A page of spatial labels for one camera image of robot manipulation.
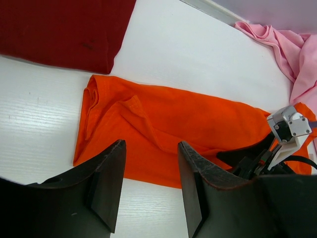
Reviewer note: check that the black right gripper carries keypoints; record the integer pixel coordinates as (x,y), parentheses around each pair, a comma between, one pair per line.
(254,160)

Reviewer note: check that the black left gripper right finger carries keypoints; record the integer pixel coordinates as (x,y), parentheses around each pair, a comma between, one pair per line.
(219,204)

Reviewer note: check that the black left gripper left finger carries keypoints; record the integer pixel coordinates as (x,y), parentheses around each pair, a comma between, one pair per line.
(82,202)

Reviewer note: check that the orange t-shirt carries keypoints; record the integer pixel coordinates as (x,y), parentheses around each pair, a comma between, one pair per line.
(154,119)

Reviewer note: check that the pink t-shirt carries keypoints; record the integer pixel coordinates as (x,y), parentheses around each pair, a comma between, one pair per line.
(296,56)

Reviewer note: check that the dark red folded t-shirt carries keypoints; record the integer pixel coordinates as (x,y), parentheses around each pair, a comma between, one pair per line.
(78,34)

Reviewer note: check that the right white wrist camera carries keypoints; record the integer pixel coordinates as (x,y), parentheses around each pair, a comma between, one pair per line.
(291,129)

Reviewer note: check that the aluminium table edge rail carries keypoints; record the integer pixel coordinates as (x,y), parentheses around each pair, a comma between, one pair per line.
(216,11)

